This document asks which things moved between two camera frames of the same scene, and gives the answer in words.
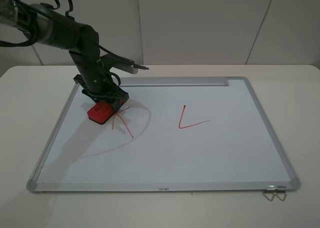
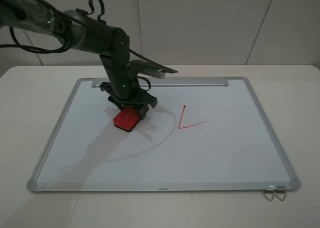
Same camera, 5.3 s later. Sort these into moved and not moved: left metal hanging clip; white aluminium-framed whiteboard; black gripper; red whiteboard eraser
Moved: black gripper; red whiteboard eraser
Not moved: white aluminium-framed whiteboard; left metal hanging clip
